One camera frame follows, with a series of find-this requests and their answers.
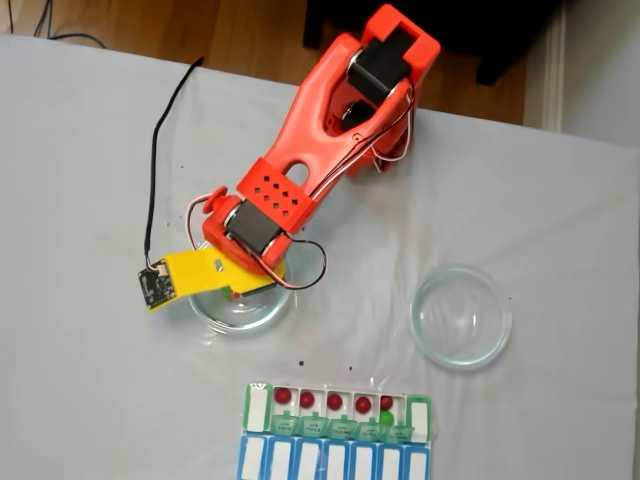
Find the green candy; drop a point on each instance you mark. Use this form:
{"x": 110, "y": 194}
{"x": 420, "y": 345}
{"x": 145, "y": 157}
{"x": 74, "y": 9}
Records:
{"x": 224, "y": 291}
{"x": 386, "y": 417}

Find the dark wooden furniture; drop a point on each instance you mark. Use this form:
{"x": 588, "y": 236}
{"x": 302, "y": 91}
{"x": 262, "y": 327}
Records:
{"x": 500, "y": 30}

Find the white tablecloth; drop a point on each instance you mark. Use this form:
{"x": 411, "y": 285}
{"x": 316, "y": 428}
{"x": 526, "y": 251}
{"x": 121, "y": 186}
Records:
{"x": 100, "y": 350}

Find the weekly pill organizer box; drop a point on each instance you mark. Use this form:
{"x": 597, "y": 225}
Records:
{"x": 310, "y": 455}

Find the clear glass dish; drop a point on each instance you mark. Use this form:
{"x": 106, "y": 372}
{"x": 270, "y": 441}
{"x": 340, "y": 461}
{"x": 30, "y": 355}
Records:
{"x": 240, "y": 320}
{"x": 465, "y": 355}

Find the red candy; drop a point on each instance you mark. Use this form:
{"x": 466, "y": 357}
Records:
{"x": 283, "y": 396}
{"x": 334, "y": 401}
{"x": 362, "y": 404}
{"x": 306, "y": 399}
{"x": 386, "y": 401}

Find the camera board in yellow mount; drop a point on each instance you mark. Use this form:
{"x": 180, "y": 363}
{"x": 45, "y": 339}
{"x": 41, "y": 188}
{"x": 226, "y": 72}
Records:
{"x": 180, "y": 272}

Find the white door trim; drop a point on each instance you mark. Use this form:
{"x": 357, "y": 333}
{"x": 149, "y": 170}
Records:
{"x": 552, "y": 75}

